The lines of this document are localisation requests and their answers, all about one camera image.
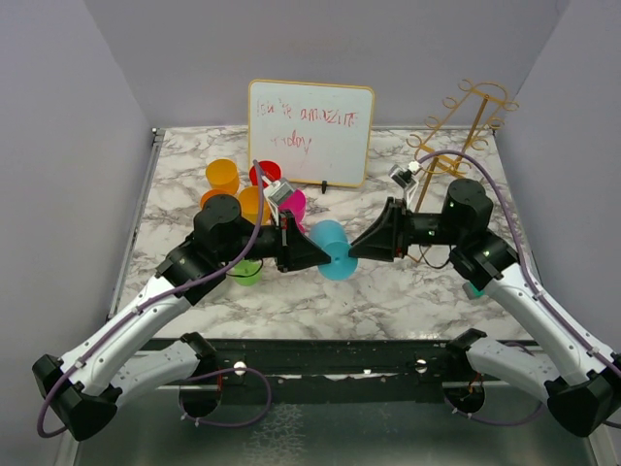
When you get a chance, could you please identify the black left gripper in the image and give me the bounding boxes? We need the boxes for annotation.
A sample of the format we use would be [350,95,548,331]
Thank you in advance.
[219,209,333,273]

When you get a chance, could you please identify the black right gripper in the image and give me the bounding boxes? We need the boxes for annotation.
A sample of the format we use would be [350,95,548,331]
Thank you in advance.
[348,197,464,261]

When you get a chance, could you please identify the teal wine glass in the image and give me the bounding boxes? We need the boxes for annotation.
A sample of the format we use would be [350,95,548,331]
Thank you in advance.
[309,219,358,281]

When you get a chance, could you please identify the pink wine glass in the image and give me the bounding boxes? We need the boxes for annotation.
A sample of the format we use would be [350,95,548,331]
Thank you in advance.
[278,189,307,233]

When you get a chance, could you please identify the green wine glass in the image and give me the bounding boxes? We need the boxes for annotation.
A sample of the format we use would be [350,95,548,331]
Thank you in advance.
[227,259,264,286]

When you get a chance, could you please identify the yellow wine glass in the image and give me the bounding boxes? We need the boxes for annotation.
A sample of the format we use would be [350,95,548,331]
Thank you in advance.
[205,158,240,195]
[238,185,271,225]

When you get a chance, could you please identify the red wine glass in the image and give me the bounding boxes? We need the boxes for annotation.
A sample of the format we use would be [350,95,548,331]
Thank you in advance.
[248,160,281,187]

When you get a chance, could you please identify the orange wine glass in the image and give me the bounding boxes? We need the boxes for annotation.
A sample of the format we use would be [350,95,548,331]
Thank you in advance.
[199,189,227,209]

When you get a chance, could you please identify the gold wire glass rack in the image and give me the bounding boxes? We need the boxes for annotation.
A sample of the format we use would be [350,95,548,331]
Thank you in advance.
[407,79,519,212]

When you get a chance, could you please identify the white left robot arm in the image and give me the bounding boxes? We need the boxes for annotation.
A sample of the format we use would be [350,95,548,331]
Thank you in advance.
[32,194,331,441]

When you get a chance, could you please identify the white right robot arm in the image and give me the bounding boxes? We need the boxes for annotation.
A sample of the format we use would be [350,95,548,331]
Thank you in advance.
[349,179,620,437]

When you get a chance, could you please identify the green grey eraser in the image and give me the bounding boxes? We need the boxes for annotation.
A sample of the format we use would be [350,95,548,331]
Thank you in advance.
[463,282,484,300]

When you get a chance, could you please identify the yellow framed whiteboard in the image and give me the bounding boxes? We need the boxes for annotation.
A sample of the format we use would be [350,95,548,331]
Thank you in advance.
[247,80,376,188]

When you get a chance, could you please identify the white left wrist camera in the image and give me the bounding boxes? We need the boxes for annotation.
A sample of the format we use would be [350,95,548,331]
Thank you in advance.
[263,178,295,225]

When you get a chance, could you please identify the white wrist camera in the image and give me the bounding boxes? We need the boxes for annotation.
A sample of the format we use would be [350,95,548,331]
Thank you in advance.
[263,178,295,225]
[388,161,422,211]

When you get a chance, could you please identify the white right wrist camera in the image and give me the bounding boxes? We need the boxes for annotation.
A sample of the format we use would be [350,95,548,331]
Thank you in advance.
[388,161,422,211]

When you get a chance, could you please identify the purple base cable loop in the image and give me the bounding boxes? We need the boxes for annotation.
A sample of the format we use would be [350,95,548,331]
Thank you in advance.
[178,366,273,429]

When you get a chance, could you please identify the black front mounting rail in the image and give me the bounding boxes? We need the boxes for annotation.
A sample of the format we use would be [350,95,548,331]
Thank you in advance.
[177,339,486,405]

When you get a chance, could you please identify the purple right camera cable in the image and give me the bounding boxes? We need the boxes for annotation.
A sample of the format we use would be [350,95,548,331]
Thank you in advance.
[411,150,621,375]

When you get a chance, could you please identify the purple camera cable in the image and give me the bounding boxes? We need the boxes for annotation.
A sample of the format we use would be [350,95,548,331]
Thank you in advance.
[411,150,621,375]
[36,158,273,438]

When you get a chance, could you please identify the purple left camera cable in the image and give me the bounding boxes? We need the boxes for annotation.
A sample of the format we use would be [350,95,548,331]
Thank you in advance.
[36,158,273,438]

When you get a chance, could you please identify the aluminium left side rail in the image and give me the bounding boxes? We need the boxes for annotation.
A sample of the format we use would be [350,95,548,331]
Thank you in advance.
[106,128,166,321]

